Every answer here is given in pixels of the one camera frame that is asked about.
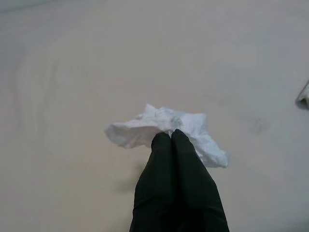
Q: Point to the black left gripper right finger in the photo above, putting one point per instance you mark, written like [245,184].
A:
[193,193]

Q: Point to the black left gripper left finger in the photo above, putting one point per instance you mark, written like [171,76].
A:
[154,193]

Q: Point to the white tissue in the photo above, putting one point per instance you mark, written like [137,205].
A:
[144,125]

